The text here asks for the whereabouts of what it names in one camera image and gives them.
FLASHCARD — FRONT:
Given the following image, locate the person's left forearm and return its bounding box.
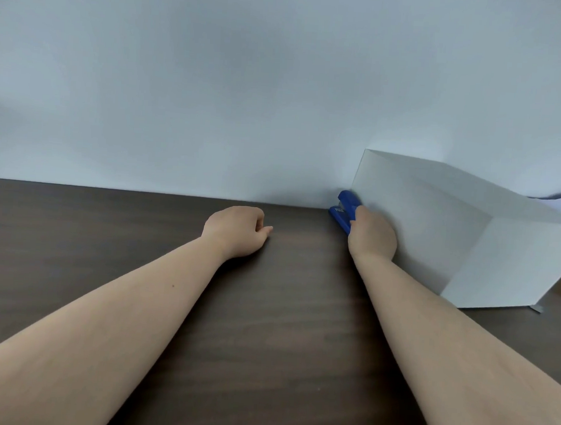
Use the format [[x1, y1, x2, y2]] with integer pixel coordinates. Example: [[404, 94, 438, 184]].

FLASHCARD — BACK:
[[0, 221, 234, 425]]

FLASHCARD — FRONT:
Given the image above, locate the person's right forearm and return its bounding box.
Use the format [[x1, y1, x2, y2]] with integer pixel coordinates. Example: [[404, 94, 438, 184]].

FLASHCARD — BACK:
[[341, 251, 561, 425]]

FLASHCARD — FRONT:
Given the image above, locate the person's left hand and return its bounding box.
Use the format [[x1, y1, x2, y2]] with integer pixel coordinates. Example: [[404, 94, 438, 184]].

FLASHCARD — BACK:
[[199, 204, 275, 261]]

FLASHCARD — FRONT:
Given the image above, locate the blue stapler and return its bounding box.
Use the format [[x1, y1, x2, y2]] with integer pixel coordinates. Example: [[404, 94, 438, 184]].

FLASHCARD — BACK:
[[327, 189, 364, 236]]

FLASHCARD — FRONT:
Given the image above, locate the white folded paper sheet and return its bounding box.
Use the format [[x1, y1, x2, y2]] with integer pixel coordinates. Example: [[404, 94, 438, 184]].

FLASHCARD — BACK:
[[343, 148, 561, 315]]

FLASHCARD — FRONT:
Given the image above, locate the person's right hand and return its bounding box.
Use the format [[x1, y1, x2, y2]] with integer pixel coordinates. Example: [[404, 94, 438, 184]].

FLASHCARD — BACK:
[[346, 205, 400, 264]]

